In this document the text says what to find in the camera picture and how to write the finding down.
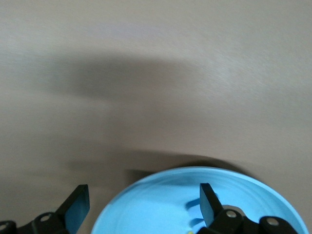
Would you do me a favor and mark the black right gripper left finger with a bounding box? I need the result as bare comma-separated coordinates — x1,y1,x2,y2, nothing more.
0,184,90,234

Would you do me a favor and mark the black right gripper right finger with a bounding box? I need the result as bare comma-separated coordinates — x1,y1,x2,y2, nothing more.
196,183,298,234

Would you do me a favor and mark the blue plate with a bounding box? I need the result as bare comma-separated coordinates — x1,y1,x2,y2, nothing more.
92,166,310,234

